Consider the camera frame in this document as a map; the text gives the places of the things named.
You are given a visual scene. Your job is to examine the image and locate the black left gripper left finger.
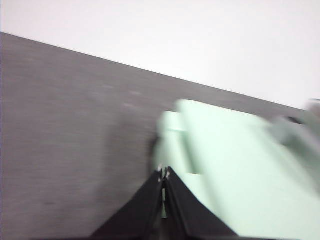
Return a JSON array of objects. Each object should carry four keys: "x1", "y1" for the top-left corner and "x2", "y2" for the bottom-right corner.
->
[{"x1": 90, "y1": 166, "x2": 165, "y2": 239}]

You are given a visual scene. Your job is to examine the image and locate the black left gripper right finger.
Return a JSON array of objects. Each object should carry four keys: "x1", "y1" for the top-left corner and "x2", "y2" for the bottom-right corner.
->
[{"x1": 161, "y1": 166, "x2": 239, "y2": 238}]

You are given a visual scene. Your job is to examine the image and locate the mint green griddle cover, silver handle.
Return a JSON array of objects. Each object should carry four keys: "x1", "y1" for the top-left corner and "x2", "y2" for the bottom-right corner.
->
[{"x1": 174, "y1": 98, "x2": 320, "y2": 240}]

